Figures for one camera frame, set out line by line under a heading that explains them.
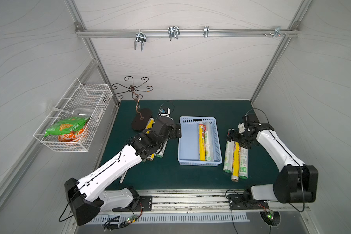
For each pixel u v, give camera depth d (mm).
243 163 839
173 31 763
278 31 765
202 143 926
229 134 782
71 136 622
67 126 542
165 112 604
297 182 415
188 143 934
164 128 507
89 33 776
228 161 854
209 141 937
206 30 727
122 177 815
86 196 378
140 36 780
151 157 873
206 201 751
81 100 763
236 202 725
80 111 625
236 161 858
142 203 737
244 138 705
